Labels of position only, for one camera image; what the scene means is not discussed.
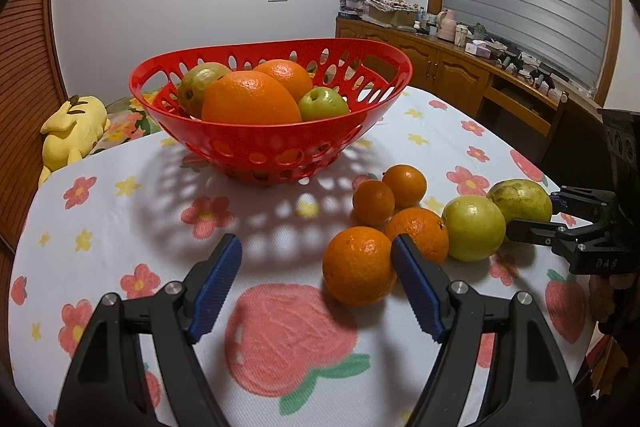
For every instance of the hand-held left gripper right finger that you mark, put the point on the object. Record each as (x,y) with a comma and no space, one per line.
(417,287)

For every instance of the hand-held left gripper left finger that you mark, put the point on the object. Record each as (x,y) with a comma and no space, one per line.
(217,287)

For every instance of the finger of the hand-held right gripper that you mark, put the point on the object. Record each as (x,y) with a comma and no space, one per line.
(530,231)
(575,198)

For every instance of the mottled green guava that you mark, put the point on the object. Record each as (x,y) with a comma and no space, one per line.
(200,82)
(520,202)

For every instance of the medium tangerine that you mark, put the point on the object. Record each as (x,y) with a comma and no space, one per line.
(417,234)

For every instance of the yellow-green apple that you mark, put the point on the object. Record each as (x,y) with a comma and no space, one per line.
(472,228)

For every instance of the round orange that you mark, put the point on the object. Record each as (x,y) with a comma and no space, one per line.
(287,77)
(357,264)

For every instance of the small tangerine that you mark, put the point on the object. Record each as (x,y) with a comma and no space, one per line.
(373,203)
(404,184)

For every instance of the red plastic basket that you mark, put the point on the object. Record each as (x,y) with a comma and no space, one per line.
(250,152)

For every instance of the large oval orange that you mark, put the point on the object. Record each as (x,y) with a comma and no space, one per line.
(250,99)

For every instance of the green apple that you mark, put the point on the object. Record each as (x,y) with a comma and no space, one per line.
(324,103)

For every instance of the person's right hand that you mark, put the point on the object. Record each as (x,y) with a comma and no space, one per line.
(602,302)

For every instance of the dark wooden chair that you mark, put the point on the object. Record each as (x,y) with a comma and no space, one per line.
(575,142)

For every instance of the white floral tablecloth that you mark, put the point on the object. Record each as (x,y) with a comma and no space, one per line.
(300,357)

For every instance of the grey handheld device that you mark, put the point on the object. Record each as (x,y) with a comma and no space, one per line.
(510,61)

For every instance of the pink tissue box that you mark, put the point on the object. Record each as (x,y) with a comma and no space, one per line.
(479,48)

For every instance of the wooden sideboard cabinet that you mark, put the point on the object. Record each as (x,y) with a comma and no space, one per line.
(450,67)

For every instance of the green bottle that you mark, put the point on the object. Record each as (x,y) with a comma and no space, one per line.
(480,31)

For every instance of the white bottle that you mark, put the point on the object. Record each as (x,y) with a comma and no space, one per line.
(461,34)

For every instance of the yellow plush toy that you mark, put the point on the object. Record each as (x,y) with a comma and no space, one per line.
(75,132)

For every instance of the pink thermos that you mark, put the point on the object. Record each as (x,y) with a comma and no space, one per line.
(446,24)

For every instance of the clear plastic bottle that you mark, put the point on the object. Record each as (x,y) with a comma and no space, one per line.
(424,14)

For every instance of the cardboard box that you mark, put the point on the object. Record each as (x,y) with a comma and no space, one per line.
(390,16)

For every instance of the folded floral cloth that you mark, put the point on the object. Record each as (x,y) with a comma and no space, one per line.
(390,2)

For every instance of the wooden louvred wardrobe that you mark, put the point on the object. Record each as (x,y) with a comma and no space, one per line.
(25,82)

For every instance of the clear storage box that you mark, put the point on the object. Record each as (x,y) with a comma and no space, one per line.
(352,4)

